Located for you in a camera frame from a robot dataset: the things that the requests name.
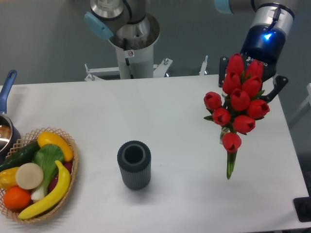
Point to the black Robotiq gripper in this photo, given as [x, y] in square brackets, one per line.
[263, 46]

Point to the red tulip bouquet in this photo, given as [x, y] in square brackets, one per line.
[241, 107]

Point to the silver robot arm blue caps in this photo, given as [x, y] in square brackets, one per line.
[133, 32]

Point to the black device at edge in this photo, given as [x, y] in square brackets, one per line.
[303, 208]

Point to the dark grey ribbed vase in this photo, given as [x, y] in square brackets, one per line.
[134, 160]

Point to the red purple vegetable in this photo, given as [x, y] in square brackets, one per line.
[53, 183]

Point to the yellow squash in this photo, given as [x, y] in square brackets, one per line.
[52, 138]

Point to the yellow banana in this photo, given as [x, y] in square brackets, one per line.
[52, 198]

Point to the green bok choy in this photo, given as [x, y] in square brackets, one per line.
[45, 158]

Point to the green cucumber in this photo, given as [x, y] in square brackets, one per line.
[20, 157]

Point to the beige round disc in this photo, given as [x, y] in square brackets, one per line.
[29, 176]

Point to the yellow bell pepper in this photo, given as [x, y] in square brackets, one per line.
[7, 178]

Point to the orange fruit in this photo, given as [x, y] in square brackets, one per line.
[16, 198]

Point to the white frame at right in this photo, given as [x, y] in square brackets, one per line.
[302, 109]

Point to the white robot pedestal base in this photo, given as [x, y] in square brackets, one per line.
[139, 64]

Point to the blue handled saucepan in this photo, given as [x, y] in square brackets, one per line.
[8, 133]

